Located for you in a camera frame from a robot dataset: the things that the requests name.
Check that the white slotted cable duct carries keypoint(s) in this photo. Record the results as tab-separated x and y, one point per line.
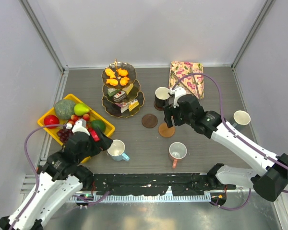
167	197

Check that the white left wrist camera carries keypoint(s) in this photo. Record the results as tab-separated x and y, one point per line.
79	126

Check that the medium brown wooden coaster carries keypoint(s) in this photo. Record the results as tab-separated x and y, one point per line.
166	132

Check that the red lychee strawberry bunch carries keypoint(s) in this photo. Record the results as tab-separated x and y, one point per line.
74	118

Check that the green matcha cake slice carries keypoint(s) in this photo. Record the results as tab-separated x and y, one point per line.
112	91

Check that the red pomegranate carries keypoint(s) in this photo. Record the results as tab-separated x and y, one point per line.
94	135

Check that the cream cake slice with kiwi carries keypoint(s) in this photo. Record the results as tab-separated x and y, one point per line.
128	88

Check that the green yellow pear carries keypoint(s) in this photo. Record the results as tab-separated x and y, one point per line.
80	109

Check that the round wooden coaster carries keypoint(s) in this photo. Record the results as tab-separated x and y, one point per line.
159	106

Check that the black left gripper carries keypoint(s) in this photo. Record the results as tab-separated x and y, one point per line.
103	143

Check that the black mug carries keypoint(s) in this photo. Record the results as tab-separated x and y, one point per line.
162	95

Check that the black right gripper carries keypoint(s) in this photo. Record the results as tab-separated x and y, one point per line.
169	111

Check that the grey mug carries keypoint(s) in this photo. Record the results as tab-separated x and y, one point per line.
241	118

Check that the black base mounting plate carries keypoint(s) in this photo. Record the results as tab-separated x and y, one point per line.
156	184

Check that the green netted melon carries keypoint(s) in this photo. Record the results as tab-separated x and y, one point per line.
64	108

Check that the yellow triangle cake slice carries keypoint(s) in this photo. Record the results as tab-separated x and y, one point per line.
133	104

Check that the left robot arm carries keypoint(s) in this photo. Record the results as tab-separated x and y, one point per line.
60	178

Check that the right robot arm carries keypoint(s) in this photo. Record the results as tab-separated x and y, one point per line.
268	172

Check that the green lime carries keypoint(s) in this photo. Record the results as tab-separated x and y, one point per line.
98	124

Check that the pink mug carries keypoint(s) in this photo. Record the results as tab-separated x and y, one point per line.
177	151

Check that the red apple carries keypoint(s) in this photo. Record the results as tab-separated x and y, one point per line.
51	120

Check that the dark wooden coaster top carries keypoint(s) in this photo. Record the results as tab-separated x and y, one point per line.
149	121

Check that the light blue mug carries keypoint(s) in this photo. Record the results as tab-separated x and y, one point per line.
117	151

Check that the purple grape bunch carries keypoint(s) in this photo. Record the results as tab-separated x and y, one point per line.
64	134

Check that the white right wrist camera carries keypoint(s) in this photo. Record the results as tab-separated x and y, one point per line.
177	93

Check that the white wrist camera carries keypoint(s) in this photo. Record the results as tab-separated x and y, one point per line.
177	93
79	126

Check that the orange fish pastry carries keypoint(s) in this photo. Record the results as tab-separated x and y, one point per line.
110	73
112	82
122	72
124	81

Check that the chocolate cherry cake slice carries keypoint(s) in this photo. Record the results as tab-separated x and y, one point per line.
119	96

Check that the three-tier black gold stand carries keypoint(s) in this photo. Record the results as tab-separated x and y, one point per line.
113	108

